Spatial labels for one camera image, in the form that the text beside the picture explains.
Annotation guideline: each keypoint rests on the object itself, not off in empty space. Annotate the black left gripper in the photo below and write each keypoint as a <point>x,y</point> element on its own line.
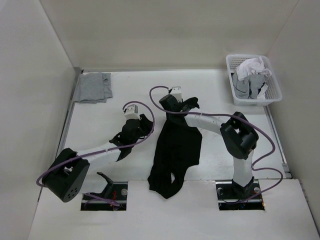
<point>146,124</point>

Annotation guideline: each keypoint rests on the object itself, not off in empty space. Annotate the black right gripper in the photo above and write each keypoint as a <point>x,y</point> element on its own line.
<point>182,103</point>

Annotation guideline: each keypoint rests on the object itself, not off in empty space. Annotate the black tank top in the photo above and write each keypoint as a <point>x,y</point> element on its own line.
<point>178,148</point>

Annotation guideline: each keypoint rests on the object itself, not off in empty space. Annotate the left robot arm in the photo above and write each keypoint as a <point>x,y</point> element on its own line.
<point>76,172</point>

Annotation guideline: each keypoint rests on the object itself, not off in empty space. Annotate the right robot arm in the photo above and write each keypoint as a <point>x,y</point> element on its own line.
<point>240,139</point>

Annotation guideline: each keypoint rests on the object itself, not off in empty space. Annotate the folded grey tank top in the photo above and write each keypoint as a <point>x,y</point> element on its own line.
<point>93,88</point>

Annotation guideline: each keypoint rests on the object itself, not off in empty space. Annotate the grey crumpled garment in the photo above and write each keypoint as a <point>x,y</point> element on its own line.
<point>251,88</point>

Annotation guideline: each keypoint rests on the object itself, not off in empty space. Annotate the white crumpled garment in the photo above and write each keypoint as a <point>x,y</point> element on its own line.
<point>252,66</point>

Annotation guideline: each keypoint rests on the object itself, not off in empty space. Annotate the white plastic laundry basket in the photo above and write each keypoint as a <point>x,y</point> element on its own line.
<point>273,93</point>

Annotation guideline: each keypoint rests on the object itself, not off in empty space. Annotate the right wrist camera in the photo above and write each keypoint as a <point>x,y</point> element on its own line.
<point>176,92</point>

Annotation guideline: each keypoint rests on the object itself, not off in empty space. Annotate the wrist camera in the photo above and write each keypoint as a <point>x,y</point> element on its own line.
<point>131,112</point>
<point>176,92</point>

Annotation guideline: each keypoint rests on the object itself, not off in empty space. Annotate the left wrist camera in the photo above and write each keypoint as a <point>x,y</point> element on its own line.
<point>131,112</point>

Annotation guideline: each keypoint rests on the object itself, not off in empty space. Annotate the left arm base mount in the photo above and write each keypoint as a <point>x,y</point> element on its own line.
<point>100,193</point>

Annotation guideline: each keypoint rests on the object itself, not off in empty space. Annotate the aluminium table edge rail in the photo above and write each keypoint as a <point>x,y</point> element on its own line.
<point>69,112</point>

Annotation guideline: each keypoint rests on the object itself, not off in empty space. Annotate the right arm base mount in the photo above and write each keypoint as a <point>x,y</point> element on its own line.
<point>235,198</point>

